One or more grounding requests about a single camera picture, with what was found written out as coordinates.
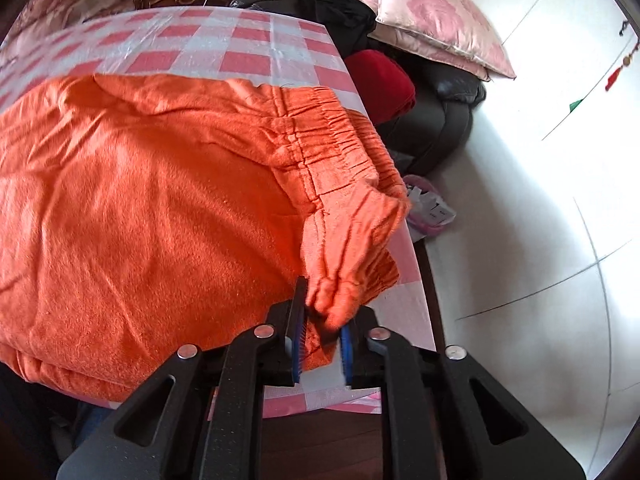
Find large pink floral pillow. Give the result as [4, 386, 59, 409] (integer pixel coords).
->
[374, 0, 517, 80]

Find black clothes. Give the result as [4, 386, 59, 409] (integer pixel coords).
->
[295, 0, 377, 53]

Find white paper packet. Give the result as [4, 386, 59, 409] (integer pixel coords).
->
[414, 189, 457, 226]

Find orange towel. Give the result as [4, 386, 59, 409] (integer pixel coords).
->
[0, 73, 412, 403]

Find red cushion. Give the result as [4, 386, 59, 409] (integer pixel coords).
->
[345, 51, 417, 126]

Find red white checked tablecloth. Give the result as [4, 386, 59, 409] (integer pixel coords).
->
[0, 6, 437, 420]

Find black leather armchair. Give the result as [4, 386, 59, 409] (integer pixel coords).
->
[230, 0, 487, 178]

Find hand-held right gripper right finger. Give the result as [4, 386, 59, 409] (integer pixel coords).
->
[340, 306, 586, 480]

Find red hanging knot ornament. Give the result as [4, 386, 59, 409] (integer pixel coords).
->
[605, 42, 640, 92]

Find white wardrobe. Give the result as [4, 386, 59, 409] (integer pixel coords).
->
[445, 0, 640, 201]

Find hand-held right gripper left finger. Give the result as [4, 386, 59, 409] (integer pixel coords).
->
[56, 276, 310, 480]

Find pale pink pillow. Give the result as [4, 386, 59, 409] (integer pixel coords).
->
[352, 0, 493, 83]

